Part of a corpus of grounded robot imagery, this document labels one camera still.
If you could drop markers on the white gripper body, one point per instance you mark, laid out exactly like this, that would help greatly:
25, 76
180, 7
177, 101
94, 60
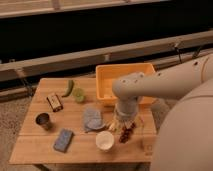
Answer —
125, 111

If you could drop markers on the yellow plastic tray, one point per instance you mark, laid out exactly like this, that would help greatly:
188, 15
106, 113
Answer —
106, 74

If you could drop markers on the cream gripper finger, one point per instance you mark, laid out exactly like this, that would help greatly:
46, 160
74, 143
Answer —
113, 125

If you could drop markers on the wooden table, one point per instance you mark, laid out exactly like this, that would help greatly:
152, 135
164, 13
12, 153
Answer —
34, 145

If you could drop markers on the long wooden beam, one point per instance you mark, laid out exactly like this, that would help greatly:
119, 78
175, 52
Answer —
55, 63

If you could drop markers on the dark metal cup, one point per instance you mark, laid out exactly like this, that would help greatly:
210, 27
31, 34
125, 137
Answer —
44, 121

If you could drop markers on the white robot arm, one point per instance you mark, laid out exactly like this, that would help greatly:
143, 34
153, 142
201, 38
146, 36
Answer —
185, 138

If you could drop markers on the white paper cup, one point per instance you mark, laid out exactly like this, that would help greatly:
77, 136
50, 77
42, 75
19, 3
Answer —
104, 141

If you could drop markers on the blue grey cloth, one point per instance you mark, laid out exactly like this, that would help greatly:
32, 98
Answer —
92, 120

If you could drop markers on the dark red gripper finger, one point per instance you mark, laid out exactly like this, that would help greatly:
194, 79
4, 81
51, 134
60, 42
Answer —
126, 133

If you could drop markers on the blue sponge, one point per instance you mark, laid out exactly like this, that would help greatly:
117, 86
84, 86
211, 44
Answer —
63, 141

